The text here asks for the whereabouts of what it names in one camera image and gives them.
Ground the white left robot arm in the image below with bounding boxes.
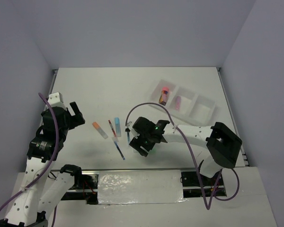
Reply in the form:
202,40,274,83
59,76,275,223
0,102,85,227

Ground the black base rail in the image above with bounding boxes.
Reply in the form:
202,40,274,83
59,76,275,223
47,168,228,204

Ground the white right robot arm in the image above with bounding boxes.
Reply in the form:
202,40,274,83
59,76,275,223
126,117,242,185

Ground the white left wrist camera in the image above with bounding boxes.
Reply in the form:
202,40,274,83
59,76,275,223
48,92,65,108

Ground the red pen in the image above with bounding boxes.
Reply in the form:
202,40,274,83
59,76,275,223
108,120,117,138

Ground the green highlighter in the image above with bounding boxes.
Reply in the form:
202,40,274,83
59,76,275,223
149,148,156,153

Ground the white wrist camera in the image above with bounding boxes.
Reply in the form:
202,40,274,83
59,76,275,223
125,121,132,132
48,92,65,108

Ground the silver foil tape sheet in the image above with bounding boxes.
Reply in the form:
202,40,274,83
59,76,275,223
98,170,186,205

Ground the blue highlighter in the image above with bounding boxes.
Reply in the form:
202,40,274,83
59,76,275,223
114,117,122,137

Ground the pink-capped small bottle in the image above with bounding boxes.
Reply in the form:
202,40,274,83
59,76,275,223
159,87,169,105

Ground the purple highlighter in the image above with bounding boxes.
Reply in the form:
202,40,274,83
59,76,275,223
175,96,181,111

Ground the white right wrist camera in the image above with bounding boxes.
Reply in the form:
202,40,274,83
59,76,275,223
125,121,132,132

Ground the blue pen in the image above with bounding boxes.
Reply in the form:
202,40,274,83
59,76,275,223
111,137,125,160

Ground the orange highlighter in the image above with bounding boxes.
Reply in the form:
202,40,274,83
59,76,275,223
92,122,108,139

